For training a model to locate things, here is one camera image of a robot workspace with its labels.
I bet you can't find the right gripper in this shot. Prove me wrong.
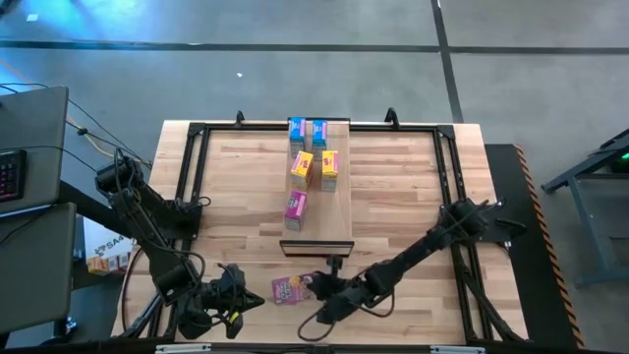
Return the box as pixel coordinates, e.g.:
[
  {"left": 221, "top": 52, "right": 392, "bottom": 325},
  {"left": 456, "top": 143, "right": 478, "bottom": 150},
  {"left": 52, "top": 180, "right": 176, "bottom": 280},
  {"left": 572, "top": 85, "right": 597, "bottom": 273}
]
[{"left": 305, "top": 272, "right": 377, "bottom": 325}]

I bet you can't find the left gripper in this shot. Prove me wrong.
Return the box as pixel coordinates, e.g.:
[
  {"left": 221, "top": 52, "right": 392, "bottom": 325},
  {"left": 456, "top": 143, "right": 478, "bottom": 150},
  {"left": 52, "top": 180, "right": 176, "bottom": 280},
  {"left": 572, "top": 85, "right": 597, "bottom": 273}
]
[{"left": 196, "top": 264, "right": 266, "bottom": 340}]

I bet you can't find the pink cereal box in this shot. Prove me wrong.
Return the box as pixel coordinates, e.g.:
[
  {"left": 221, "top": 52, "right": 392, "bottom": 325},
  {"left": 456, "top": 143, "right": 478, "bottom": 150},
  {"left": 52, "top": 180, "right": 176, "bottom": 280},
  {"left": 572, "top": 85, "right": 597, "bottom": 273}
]
[
  {"left": 270, "top": 272, "right": 316, "bottom": 307},
  {"left": 283, "top": 189, "right": 310, "bottom": 233}
]

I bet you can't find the yellow cereal box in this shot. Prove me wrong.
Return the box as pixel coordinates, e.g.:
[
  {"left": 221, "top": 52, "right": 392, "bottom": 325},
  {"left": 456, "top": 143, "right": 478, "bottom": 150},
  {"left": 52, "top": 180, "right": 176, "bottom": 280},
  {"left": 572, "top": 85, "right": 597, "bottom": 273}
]
[
  {"left": 289, "top": 149, "right": 315, "bottom": 193},
  {"left": 320, "top": 149, "right": 340, "bottom": 194}
]

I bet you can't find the blue cereal box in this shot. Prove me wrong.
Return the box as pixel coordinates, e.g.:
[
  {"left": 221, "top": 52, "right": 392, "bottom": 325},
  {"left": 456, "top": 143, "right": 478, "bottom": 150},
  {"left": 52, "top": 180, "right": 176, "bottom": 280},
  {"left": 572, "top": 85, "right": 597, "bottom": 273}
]
[
  {"left": 311, "top": 119, "right": 329, "bottom": 161},
  {"left": 288, "top": 116, "right": 308, "bottom": 158}
]

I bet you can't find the white printed cardboard box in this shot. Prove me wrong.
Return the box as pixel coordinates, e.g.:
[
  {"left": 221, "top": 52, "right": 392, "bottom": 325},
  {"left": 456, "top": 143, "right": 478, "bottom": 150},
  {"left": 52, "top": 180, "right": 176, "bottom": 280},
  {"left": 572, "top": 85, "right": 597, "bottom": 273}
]
[{"left": 82, "top": 215, "right": 139, "bottom": 275}]

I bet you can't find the grey desk panel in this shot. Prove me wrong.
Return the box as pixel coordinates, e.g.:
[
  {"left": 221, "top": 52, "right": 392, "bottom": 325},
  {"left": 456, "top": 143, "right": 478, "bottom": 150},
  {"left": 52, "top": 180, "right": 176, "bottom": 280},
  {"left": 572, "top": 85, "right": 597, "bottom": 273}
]
[
  {"left": 0, "top": 202, "right": 79, "bottom": 335},
  {"left": 0, "top": 86, "right": 70, "bottom": 216}
]

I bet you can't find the black mat with hazard stripe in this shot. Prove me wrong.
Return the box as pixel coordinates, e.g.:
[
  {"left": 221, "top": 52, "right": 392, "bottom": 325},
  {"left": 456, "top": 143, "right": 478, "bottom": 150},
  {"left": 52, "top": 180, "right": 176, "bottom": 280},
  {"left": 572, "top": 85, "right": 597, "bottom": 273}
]
[{"left": 484, "top": 143, "right": 587, "bottom": 350}]

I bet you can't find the black keyboard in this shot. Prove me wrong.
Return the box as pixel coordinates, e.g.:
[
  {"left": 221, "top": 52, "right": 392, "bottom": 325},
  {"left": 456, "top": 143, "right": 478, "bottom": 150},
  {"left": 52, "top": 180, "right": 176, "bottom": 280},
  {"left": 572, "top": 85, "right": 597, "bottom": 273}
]
[{"left": 0, "top": 148, "right": 29, "bottom": 204}]

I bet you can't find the blue-grey metal cart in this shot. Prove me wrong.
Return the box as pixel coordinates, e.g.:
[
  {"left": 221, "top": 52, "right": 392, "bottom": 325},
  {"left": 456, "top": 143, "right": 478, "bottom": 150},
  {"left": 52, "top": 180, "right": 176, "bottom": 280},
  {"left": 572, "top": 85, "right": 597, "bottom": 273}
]
[{"left": 540, "top": 126, "right": 629, "bottom": 289}]

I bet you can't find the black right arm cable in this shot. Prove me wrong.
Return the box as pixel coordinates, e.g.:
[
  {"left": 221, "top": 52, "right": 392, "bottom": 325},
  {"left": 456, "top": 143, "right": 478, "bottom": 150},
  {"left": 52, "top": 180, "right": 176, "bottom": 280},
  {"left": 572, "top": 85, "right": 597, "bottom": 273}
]
[{"left": 297, "top": 292, "right": 395, "bottom": 343}]

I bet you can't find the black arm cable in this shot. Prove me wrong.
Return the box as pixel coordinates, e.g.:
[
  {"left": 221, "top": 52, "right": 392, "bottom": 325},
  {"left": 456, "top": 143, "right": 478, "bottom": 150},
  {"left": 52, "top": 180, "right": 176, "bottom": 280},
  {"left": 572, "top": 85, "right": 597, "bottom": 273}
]
[
  {"left": 297, "top": 292, "right": 395, "bottom": 343},
  {"left": 113, "top": 148, "right": 208, "bottom": 296}
]

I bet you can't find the silver bracket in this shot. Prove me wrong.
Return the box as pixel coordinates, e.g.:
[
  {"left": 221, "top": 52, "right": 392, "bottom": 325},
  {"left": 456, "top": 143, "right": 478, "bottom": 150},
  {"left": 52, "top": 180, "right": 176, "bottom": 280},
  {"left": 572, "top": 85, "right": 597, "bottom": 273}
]
[
  {"left": 155, "top": 343, "right": 212, "bottom": 354},
  {"left": 429, "top": 345, "right": 486, "bottom": 354}
]

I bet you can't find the black metal table frame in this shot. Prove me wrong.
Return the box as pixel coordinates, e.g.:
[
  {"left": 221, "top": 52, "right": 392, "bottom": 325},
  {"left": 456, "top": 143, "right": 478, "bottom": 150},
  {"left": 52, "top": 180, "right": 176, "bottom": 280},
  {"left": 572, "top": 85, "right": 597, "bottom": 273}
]
[{"left": 111, "top": 107, "right": 530, "bottom": 345}]

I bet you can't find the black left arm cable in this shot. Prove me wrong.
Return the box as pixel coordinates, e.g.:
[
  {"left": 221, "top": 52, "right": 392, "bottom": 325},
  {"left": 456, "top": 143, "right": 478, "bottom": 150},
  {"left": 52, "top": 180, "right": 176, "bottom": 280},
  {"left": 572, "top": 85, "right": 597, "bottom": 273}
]
[{"left": 113, "top": 148, "right": 208, "bottom": 296}]

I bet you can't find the orange floor cable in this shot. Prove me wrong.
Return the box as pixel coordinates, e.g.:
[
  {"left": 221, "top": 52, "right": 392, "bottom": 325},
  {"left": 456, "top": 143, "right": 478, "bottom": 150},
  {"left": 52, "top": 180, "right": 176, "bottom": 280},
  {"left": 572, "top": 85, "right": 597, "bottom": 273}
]
[{"left": 0, "top": 58, "right": 128, "bottom": 161}]

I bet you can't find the black floor cable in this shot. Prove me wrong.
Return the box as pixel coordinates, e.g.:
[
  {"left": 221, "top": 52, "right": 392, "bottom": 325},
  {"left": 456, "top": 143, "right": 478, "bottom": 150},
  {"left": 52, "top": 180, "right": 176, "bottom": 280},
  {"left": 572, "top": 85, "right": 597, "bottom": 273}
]
[{"left": 0, "top": 82, "right": 153, "bottom": 171}]

